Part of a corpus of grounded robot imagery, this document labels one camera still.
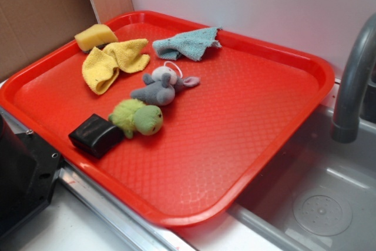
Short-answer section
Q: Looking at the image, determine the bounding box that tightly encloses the blue cloth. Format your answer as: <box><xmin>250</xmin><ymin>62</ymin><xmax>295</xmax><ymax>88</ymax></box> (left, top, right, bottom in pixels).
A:
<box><xmin>152</xmin><ymin>27</ymin><xmax>222</xmax><ymax>62</ymax></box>

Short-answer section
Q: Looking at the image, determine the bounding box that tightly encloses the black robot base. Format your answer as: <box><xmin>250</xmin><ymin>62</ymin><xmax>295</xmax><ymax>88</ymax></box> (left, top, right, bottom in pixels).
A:
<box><xmin>1</xmin><ymin>117</ymin><xmax>62</xmax><ymax>239</ymax></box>

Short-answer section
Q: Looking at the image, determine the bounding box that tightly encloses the yellow cloth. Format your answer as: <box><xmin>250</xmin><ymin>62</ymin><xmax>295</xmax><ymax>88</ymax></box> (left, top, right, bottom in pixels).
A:
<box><xmin>82</xmin><ymin>39</ymin><xmax>150</xmax><ymax>95</ymax></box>

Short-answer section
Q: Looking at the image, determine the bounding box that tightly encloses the red plastic tray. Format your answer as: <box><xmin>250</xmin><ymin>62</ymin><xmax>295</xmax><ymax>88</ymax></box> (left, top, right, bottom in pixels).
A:
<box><xmin>0</xmin><ymin>11</ymin><xmax>336</xmax><ymax>228</ymax></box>

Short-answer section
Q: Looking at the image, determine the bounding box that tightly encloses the grey plush mouse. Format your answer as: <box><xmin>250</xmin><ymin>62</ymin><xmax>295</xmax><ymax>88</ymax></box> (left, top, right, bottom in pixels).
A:
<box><xmin>130</xmin><ymin>61</ymin><xmax>200</xmax><ymax>106</ymax></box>

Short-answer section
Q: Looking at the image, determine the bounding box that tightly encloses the green plush turtle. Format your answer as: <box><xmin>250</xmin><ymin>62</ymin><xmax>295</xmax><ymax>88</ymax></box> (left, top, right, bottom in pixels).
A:
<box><xmin>108</xmin><ymin>99</ymin><xmax>163</xmax><ymax>139</ymax></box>

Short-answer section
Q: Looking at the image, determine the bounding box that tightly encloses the black rectangular block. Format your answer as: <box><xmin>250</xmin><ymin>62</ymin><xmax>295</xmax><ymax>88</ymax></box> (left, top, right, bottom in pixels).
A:
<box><xmin>68</xmin><ymin>114</ymin><xmax>125</xmax><ymax>159</ymax></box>

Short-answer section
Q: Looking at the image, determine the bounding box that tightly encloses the yellow sponge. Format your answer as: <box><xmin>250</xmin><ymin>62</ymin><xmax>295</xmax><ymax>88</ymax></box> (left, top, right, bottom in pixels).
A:
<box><xmin>75</xmin><ymin>24</ymin><xmax>119</xmax><ymax>53</ymax></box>

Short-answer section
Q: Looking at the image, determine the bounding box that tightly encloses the grey plastic sink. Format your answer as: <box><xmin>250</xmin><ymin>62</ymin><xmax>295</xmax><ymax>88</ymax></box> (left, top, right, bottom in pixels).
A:
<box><xmin>176</xmin><ymin>85</ymin><xmax>375</xmax><ymax>250</ymax></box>

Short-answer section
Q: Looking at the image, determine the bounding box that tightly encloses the grey faucet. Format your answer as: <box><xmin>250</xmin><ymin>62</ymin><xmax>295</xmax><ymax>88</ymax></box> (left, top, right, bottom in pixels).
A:
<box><xmin>331</xmin><ymin>14</ymin><xmax>375</xmax><ymax>143</ymax></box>

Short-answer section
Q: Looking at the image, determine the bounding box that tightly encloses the brown cardboard panel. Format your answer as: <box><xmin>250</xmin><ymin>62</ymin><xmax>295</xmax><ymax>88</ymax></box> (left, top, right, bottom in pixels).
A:
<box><xmin>1</xmin><ymin>0</ymin><xmax>133</xmax><ymax>81</ymax></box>

